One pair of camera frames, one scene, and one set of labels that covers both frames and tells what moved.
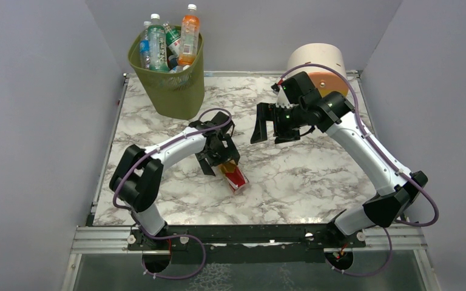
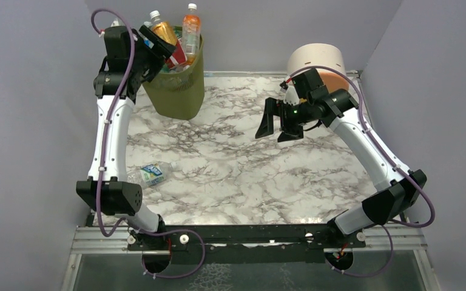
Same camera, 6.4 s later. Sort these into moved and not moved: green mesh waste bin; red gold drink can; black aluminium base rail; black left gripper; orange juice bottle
Moved: black left gripper; red gold drink can
Not moved: black aluminium base rail; orange juice bottle; green mesh waste bin
